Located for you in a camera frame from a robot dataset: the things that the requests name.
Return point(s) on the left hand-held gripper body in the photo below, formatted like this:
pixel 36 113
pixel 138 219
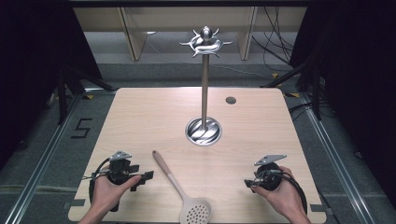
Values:
pixel 119 169

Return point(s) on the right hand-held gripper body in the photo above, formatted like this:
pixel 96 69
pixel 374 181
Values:
pixel 268 177

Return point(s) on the beige slotted spoon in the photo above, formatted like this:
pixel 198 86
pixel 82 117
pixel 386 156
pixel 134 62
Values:
pixel 195 211

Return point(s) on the steel utensil rack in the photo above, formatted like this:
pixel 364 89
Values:
pixel 204 93

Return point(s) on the person's right hand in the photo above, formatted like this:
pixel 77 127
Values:
pixel 285 194

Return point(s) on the person's left hand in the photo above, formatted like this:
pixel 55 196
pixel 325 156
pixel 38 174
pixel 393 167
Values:
pixel 107 194

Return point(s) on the grey round table grommet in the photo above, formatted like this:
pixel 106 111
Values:
pixel 230 100

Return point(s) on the black tripod stand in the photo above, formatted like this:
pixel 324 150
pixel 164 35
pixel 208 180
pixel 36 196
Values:
pixel 62 99
pixel 316 93

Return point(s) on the black curtain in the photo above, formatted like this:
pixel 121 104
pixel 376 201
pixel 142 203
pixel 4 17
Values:
pixel 358 77
pixel 34 62

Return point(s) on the light wooden shelf unit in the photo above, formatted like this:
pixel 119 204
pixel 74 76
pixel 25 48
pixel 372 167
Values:
pixel 186 18

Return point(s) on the metal floor rail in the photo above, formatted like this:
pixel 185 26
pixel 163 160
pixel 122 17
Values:
pixel 337 161
pixel 40 161

